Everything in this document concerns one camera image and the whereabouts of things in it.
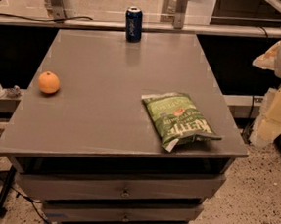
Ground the blue pepsi can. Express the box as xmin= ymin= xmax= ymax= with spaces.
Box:
xmin=125 ymin=6 xmax=143 ymax=43

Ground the middle grey drawer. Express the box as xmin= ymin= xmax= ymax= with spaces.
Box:
xmin=42 ymin=202 xmax=203 ymax=223

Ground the grey drawer cabinet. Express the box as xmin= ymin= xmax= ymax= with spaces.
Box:
xmin=0 ymin=18 xmax=259 ymax=224

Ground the small grey knob object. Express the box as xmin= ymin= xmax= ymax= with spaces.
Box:
xmin=6 ymin=85 xmax=22 ymax=98

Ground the orange fruit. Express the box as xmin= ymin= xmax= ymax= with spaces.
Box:
xmin=38 ymin=71 xmax=61 ymax=94

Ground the grey metal rail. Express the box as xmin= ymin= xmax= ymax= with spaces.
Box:
xmin=0 ymin=4 xmax=281 ymax=51

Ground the black cable on rail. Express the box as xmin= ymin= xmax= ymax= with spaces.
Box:
xmin=0 ymin=8 xmax=94 ymax=27

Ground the top grey drawer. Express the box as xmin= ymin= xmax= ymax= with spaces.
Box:
xmin=16 ymin=173 xmax=226 ymax=201

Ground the green jalapeno chip bag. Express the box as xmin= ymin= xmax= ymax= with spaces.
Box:
xmin=142 ymin=92 xmax=221 ymax=152

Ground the black table leg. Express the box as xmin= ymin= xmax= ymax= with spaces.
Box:
xmin=0 ymin=166 xmax=17 ymax=217

